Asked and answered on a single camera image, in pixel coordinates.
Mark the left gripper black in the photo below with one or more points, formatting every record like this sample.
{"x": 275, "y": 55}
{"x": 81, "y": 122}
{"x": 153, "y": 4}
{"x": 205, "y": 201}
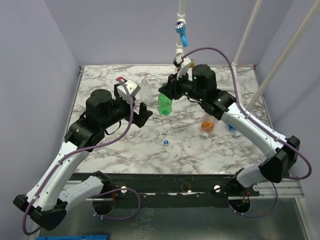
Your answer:
{"x": 140, "y": 119}

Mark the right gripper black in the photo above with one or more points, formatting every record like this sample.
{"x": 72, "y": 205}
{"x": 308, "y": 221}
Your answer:
{"x": 169, "y": 87}

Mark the green plastic bottle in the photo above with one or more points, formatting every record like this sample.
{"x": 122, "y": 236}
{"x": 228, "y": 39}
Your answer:
{"x": 164, "y": 105}

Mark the clear plastic bottle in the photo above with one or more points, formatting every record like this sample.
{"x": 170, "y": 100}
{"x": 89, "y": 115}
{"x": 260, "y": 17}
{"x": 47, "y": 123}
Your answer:
{"x": 145, "y": 92}

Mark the white blue bottle cap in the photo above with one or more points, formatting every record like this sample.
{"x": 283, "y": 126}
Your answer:
{"x": 166, "y": 142}

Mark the orange plastic bottle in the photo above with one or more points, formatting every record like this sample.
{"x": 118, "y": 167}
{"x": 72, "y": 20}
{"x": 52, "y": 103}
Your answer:
{"x": 207, "y": 126}

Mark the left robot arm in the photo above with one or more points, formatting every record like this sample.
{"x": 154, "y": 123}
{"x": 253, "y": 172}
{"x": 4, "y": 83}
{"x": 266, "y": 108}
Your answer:
{"x": 47, "y": 203}

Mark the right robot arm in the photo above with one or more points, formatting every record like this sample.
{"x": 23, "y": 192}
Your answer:
{"x": 202, "y": 87}

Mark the blue label plastic bottle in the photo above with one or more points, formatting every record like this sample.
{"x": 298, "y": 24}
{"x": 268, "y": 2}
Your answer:
{"x": 234, "y": 131}

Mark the yellow faucet tap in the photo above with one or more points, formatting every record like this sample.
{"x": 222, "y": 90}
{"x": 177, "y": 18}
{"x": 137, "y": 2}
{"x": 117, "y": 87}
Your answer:
{"x": 192, "y": 64}

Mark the white pipe stand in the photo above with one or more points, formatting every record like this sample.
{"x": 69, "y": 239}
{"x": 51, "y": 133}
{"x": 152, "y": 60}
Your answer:
{"x": 181, "y": 14}

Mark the blue faucet tap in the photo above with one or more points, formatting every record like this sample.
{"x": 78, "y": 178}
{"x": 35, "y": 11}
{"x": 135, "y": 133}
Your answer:
{"x": 180, "y": 28}

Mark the white diagonal pole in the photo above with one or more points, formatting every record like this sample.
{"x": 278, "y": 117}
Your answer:
{"x": 310, "y": 16}

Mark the blue tray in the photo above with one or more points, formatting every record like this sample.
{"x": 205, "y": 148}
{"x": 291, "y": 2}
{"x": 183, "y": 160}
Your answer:
{"x": 76, "y": 237}

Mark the white rear pole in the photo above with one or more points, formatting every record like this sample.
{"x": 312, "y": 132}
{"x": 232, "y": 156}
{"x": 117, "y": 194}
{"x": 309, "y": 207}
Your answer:
{"x": 247, "y": 31}

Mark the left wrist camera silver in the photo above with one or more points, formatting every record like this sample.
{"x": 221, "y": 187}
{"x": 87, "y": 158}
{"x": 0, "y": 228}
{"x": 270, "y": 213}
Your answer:
{"x": 132, "y": 87}

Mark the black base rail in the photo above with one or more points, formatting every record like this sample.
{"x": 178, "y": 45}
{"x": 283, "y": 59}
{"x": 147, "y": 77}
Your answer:
{"x": 171, "y": 191}

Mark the aluminium extrusion rail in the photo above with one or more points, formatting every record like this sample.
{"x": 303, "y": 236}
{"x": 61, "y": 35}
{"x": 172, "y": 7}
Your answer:
{"x": 286, "y": 189}

